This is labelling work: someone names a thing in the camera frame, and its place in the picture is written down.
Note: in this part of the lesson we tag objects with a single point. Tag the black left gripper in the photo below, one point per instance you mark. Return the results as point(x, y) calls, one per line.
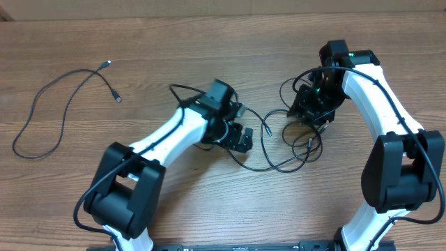
point(238, 138)

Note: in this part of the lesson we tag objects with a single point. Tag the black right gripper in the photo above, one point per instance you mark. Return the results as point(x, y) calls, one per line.
point(310, 109)

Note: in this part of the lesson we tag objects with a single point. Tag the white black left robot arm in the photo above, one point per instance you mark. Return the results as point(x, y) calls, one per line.
point(125, 190)

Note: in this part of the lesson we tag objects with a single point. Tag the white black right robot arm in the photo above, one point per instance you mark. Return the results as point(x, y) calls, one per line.
point(401, 178)

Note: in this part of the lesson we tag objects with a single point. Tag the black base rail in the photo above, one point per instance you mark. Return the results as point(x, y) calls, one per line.
point(301, 246)

